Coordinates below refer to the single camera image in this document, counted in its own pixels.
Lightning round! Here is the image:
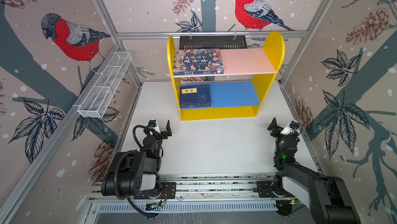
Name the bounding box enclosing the navy blue book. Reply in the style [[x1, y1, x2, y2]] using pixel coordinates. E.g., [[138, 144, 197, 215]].
[[180, 104, 211, 109], [179, 84, 212, 106]]

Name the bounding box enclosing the illustrated colourful cover book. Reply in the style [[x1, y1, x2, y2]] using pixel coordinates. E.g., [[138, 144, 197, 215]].
[[172, 49, 224, 76]]

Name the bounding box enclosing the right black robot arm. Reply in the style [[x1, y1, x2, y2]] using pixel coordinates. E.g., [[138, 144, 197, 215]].
[[267, 119, 361, 224]]

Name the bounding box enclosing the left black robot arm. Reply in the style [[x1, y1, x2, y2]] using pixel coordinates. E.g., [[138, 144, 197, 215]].
[[100, 120, 175, 200]]

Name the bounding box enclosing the yellow shelf with coloured boards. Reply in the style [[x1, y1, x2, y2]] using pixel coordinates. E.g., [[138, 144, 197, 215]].
[[167, 32, 285, 121]]

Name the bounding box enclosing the black round connector underneath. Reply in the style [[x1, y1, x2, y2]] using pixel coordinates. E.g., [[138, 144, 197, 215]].
[[276, 200, 293, 217]]

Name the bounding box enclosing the small green circuit board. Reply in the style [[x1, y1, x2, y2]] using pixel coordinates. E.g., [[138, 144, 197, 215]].
[[145, 202, 163, 213]]

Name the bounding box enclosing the black slotted vent panel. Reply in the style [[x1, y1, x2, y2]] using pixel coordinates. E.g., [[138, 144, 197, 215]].
[[179, 35, 247, 50]]

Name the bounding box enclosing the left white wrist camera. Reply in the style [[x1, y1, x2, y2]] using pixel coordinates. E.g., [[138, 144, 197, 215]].
[[148, 120, 160, 136]]

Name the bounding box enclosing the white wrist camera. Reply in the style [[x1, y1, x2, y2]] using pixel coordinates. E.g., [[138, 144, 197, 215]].
[[280, 121, 300, 136], [148, 120, 160, 136]]

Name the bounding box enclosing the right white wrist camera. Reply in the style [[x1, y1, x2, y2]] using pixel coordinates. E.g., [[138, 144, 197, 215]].
[[280, 121, 300, 136]]

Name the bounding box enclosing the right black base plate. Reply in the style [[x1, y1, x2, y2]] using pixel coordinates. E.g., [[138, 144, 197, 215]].
[[254, 181, 295, 198]]

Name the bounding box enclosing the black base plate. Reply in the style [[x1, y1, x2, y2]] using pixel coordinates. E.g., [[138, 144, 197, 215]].
[[254, 181, 295, 198], [133, 182, 176, 200]]

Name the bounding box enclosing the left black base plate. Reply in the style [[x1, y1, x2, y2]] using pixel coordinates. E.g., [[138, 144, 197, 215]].
[[133, 182, 176, 200]]

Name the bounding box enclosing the white wire mesh basket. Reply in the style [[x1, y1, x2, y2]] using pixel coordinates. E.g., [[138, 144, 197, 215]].
[[78, 51, 132, 119]]

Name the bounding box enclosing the aluminium mounting rail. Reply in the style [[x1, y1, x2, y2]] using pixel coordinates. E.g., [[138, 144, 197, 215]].
[[89, 174, 346, 200]]

